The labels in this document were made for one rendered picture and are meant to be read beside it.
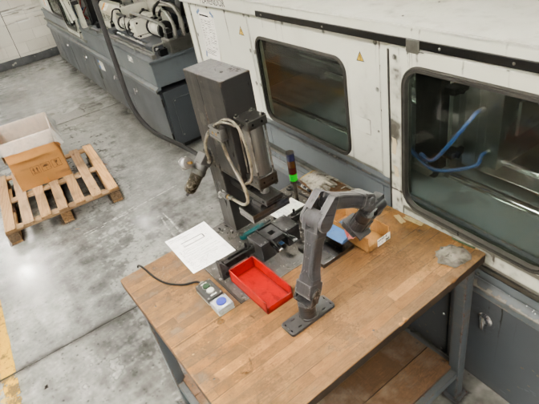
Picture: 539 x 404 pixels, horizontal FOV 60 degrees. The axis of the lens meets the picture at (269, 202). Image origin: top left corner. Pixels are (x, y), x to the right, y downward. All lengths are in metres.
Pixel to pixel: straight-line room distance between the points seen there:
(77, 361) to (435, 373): 2.05
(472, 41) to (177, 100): 3.63
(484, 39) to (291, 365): 1.18
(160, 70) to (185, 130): 0.67
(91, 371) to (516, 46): 2.69
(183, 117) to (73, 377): 2.82
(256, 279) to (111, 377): 1.40
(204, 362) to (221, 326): 0.16
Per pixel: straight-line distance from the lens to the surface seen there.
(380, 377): 2.39
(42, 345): 3.46
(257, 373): 1.61
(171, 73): 4.85
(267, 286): 1.85
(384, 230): 1.99
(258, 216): 1.83
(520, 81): 1.61
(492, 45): 1.65
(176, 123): 4.99
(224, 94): 1.70
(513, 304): 2.08
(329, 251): 1.94
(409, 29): 1.84
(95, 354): 3.20
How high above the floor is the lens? 2.19
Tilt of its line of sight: 34 degrees down
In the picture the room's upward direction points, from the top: 11 degrees counter-clockwise
